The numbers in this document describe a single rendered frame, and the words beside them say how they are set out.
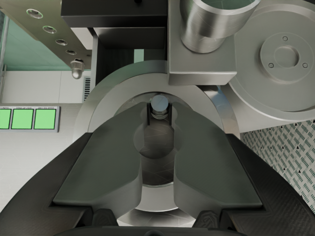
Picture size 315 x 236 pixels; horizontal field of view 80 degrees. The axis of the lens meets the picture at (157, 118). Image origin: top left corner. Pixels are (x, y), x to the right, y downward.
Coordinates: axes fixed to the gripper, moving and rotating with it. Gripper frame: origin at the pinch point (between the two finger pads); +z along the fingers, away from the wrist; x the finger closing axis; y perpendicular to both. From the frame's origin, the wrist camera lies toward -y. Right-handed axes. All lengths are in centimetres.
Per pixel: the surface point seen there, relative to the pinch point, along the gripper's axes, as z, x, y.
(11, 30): 211, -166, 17
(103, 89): 4.8, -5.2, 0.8
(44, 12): 25.3, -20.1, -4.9
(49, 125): 29.3, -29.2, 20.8
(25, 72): 279, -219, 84
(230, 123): 2.8, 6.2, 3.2
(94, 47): 8.0, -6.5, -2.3
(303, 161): 6.0, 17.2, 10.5
